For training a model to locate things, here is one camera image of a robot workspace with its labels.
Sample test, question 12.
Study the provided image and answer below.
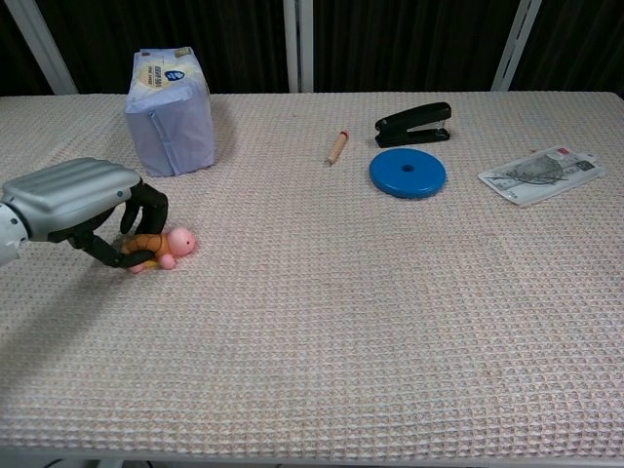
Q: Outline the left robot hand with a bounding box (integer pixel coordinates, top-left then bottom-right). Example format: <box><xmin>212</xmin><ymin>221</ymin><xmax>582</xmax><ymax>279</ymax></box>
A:
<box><xmin>1</xmin><ymin>157</ymin><xmax>171</xmax><ymax>270</ymax></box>

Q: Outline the pink orange turtle toy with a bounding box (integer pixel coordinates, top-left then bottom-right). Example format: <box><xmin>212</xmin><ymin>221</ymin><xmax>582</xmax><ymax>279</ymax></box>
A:
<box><xmin>120</xmin><ymin>225</ymin><xmax>198</xmax><ymax>275</ymax></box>

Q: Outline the blue tissue pack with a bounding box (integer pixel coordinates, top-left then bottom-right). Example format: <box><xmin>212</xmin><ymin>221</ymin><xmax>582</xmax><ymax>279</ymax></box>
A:
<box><xmin>124</xmin><ymin>47</ymin><xmax>216</xmax><ymax>177</ymax></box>

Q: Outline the small wooden stick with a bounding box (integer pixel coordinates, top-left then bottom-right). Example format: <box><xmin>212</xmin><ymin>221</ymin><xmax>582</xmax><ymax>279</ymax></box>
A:
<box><xmin>325</xmin><ymin>129</ymin><xmax>350</xmax><ymax>168</ymax></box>

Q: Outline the beige waffle table cloth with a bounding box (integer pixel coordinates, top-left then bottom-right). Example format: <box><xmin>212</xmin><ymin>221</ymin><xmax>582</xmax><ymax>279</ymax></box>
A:
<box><xmin>0</xmin><ymin>90</ymin><xmax>624</xmax><ymax>462</ymax></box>

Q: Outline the blue plastic disc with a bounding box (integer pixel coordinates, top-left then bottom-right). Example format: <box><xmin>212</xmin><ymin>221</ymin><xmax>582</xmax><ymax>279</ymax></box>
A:
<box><xmin>369</xmin><ymin>148</ymin><xmax>448</xmax><ymax>199</ymax></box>

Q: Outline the black stapler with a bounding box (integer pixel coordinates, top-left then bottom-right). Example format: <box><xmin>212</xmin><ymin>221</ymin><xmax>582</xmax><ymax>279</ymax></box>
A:
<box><xmin>373</xmin><ymin>101</ymin><xmax>452</xmax><ymax>149</ymax></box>

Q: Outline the white packaged card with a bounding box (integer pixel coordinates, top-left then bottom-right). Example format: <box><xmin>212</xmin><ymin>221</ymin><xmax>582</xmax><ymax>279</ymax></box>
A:
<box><xmin>477</xmin><ymin>145</ymin><xmax>608</xmax><ymax>208</ymax></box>

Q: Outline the white metal frame post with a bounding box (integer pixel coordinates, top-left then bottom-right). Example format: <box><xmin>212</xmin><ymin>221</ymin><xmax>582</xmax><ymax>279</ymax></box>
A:
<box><xmin>282</xmin><ymin>0</ymin><xmax>316</xmax><ymax>94</ymax></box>
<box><xmin>0</xmin><ymin>0</ymin><xmax>79</xmax><ymax>96</ymax></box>
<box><xmin>490</xmin><ymin>0</ymin><xmax>543</xmax><ymax>93</ymax></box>

